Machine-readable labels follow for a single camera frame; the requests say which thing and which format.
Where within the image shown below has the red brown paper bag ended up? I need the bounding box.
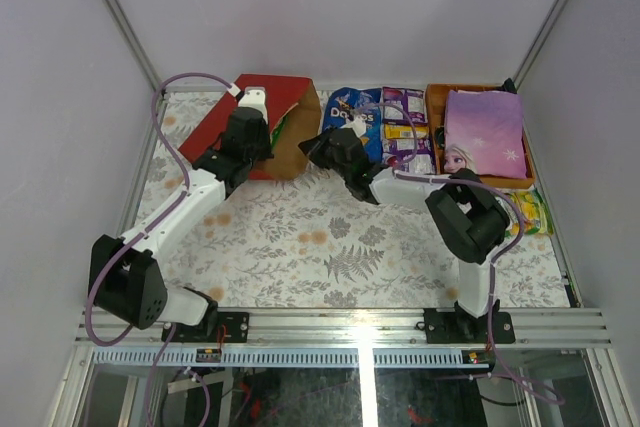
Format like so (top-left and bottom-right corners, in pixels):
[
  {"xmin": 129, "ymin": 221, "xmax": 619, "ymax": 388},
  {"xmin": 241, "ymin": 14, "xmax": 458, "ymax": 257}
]
[{"xmin": 179, "ymin": 74, "xmax": 322, "ymax": 181}]

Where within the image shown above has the blue chips bag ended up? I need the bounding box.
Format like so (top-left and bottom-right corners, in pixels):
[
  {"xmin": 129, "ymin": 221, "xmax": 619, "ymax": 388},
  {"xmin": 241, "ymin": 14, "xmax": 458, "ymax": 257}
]
[{"xmin": 322, "ymin": 87, "xmax": 382, "ymax": 162}]

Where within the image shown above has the yellow candy bar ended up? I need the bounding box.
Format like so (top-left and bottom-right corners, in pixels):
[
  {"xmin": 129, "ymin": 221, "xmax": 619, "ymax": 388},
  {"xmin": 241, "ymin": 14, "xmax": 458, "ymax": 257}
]
[{"xmin": 382, "ymin": 124, "xmax": 429, "ymax": 140}]

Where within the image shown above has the green yellow candy packet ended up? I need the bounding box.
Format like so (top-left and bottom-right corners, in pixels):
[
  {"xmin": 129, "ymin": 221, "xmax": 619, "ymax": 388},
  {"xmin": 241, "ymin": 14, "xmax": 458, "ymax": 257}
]
[{"xmin": 497, "ymin": 189, "xmax": 554, "ymax": 237}]

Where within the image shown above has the purple snack packet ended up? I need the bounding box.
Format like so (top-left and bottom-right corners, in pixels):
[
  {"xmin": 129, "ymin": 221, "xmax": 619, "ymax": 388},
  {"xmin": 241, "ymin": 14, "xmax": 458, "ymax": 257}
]
[{"xmin": 381, "ymin": 87, "xmax": 428, "ymax": 126}]

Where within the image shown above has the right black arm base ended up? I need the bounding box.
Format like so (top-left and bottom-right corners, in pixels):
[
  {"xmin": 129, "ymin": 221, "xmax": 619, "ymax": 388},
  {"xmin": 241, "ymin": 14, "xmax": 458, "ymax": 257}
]
[{"xmin": 414, "ymin": 300, "xmax": 516, "ymax": 345}]

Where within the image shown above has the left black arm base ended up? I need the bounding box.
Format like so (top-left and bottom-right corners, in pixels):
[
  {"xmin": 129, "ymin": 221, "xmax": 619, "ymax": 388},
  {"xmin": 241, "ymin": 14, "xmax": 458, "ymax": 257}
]
[{"xmin": 157, "ymin": 289, "xmax": 250, "ymax": 344}]

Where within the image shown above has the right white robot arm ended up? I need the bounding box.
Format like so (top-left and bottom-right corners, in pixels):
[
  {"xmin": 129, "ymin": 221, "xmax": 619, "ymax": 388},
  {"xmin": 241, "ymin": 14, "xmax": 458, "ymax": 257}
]
[{"xmin": 299, "ymin": 128, "xmax": 510, "ymax": 344}]

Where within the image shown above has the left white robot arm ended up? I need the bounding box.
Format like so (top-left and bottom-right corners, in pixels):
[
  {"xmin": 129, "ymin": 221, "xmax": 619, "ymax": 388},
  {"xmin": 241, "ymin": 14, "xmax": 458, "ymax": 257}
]
[{"xmin": 85, "ymin": 105, "xmax": 272, "ymax": 346}]

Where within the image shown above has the orange wooden tray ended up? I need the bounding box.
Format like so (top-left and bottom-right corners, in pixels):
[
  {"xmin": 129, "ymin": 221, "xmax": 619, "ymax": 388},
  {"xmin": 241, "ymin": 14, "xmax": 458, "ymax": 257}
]
[{"xmin": 425, "ymin": 84, "xmax": 535, "ymax": 190}]

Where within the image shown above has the purple Frozen cloth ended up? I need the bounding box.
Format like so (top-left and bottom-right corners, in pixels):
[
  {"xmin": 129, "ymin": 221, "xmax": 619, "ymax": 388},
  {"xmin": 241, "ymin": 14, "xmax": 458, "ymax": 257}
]
[{"xmin": 443, "ymin": 90, "xmax": 527, "ymax": 179}]

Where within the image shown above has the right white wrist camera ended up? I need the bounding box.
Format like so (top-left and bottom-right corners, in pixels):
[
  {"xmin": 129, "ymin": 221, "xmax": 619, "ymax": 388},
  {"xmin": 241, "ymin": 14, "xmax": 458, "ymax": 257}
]
[{"xmin": 343, "ymin": 118, "xmax": 367, "ymax": 138}]

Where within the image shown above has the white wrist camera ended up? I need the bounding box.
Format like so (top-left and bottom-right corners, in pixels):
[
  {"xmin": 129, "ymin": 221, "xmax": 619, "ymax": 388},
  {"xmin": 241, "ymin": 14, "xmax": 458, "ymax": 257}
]
[
  {"xmin": 343, "ymin": 118, "xmax": 367, "ymax": 138},
  {"xmin": 228, "ymin": 85, "xmax": 268, "ymax": 121}
]

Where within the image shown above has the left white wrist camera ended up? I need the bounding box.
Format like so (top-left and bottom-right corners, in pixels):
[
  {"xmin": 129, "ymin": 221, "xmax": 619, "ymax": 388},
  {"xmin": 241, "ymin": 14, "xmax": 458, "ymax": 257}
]
[{"xmin": 228, "ymin": 85, "xmax": 268, "ymax": 121}]

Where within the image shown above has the grey slotted cable duct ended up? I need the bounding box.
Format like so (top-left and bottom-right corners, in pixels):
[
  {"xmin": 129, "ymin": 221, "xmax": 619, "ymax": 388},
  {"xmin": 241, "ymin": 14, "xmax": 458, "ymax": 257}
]
[{"xmin": 93, "ymin": 346, "xmax": 491, "ymax": 370}]

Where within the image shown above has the aluminium front rail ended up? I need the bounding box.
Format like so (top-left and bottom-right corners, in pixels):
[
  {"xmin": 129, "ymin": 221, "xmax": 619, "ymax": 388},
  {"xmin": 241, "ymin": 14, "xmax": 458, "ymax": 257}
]
[{"xmin": 74, "ymin": 304, "xmax": 614, "ymax": 348}]

